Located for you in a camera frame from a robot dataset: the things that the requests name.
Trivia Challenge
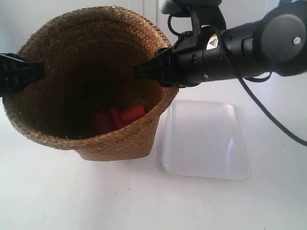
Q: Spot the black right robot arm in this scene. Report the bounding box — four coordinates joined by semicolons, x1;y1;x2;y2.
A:
132;0;307;87

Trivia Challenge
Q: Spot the brown woven wicker basket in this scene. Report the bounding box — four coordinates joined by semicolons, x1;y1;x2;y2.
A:
2;6;179;161

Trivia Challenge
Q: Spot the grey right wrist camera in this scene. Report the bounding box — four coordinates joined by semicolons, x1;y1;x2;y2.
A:
159;0;226;35

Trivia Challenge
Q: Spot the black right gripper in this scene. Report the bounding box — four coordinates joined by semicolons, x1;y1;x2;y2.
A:
132;26;225;88

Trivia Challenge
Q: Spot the white rectangular plastic tray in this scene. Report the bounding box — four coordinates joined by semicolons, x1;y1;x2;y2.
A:
161;100;250;181

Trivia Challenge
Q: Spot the dark red round object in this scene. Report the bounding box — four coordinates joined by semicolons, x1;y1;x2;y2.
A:
110;107;124;129

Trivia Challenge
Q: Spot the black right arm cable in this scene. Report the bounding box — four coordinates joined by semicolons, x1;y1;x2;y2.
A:
167;14;307;147

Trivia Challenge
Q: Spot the red cylinder one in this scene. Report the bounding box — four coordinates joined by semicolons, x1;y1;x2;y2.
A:
120;104;146;125

